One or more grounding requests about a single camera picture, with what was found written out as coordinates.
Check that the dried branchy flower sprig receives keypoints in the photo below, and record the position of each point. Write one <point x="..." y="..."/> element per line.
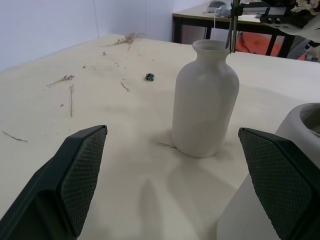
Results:
<point x="130" y="38"/>

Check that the black-framed light-topped table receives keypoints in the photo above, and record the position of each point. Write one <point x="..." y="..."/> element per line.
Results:
<point x="197" y="12"/>

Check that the white dried flower bouquet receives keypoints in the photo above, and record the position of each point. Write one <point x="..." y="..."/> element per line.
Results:
<point x="303" y="5"/>

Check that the white bottle-shaped vase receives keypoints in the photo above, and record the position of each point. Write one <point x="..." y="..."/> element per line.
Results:
<point x="203" y="100"/>

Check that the small teal bead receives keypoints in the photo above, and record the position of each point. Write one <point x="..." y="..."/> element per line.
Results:
<point x="150" y="77"/>

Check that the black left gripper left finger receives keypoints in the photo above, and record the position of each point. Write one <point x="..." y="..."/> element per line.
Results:
<point x="50" y="180"/>

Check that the long thin dried twig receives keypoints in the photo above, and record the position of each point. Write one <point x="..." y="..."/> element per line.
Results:
<point x="71" y="100"/>

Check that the orange object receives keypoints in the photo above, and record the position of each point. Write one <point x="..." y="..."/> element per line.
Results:
<point x="252" y="45"/>

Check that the dried flower bouquet green stems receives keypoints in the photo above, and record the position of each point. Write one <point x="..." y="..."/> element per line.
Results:
<point x="232" y="30"/>

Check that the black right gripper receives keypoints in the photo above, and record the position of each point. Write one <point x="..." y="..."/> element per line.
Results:
<point x="280" y="15"/>

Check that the tiny dried twig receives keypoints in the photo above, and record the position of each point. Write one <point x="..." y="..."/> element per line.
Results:
<point x="167" y="145"/>

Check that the grey rounded device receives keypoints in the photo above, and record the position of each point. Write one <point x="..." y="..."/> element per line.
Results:
<point x="220" y="7"/>

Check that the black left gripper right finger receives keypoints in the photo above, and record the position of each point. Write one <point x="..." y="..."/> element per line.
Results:
<point x="282" y="180"/>

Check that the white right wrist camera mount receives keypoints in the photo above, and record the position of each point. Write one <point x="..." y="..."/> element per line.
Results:
<point x="303" y="28"/>

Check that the short dried twig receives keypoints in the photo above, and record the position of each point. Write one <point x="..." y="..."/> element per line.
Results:
<point x="125" y="87"/>

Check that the dried twig with buds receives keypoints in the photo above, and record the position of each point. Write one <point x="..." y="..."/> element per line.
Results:
<point x="63" y="79"/>

